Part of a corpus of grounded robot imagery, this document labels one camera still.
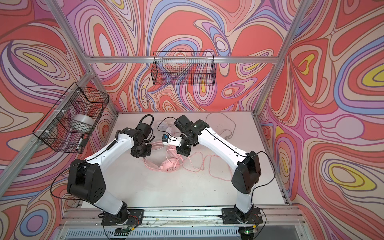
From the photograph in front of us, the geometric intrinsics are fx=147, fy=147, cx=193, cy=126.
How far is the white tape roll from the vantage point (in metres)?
0.71

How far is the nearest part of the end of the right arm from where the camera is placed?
1.84 ft

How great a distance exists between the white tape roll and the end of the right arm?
17.4 inches
